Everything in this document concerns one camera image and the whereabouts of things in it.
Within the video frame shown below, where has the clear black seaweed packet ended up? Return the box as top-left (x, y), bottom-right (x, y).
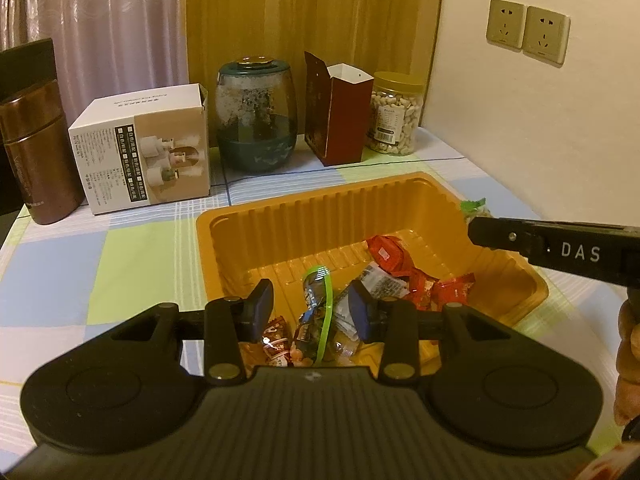
top-left (333, 263), bottom-right (409, 344)

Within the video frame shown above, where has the small red candy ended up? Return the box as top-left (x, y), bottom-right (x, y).
top-left (405, 268), bottom-right (437, 311)

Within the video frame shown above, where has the small clear candy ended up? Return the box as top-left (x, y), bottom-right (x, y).
top-left (332, 337), bottom-right (359, 366)

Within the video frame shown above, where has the red brown candy wrapper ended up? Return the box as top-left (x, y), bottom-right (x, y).
top-left (262, 315), bottom-right (293, 367)

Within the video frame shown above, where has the red shiny snack pack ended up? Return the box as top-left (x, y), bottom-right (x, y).
top-left (432, 273), bottom-right (475, 311)

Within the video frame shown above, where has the red square snack pack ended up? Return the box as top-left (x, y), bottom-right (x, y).
top-left (366, 235), bottom-right (414, 278)

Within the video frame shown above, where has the green black snack bag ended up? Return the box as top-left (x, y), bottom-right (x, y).
top-left (291, 266), bottom-right (334, 367)

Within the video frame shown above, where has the small green candy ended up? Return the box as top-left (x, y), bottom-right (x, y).
top-left (459, 197), bottom-right (492, 223)

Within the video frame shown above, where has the person's right hand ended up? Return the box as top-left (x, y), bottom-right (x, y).
top-left (614, 300), bottom-right (640, 426)

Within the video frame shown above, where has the orange plastic tray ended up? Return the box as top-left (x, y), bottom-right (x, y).
top-left (196, 172), bottom-right (548, 326)

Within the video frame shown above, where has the checkered tablecloth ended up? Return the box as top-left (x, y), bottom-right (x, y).
top-left (1, 128), bottom-right (622, 472)

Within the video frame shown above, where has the white product box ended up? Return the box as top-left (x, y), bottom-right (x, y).
top-left (68, 84), bottom-right (210, 216)

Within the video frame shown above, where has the dark green glass jar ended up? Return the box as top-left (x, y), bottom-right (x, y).
top-left (214, 55), bottom-right (297, 174)

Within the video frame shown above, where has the plastic jar of nuts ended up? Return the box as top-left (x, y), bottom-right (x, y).
top-left (366, 70), bottom-right (425, 155)

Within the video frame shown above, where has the dark red open carton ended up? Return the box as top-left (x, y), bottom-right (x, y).
top-left (305, 51), bottom-right (374, 167)

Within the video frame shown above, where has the brown cylindrical canister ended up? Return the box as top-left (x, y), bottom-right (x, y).
top-left (4, 80), bottom-right (85, 224)

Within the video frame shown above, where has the wooden door panel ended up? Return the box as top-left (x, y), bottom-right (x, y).
top-left (181, 0), bottom-right (442, 118)

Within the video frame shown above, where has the pink curtain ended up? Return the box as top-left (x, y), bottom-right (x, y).
top-left (1, 0), bottom-right (189, 122)

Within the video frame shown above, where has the black glossy panel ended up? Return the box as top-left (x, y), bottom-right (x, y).
top-left (1, 38), bottom-right (56, 214)

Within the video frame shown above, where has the double wall socket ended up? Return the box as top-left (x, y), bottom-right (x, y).
top-left (486, 0), bottom-right (570, 67)

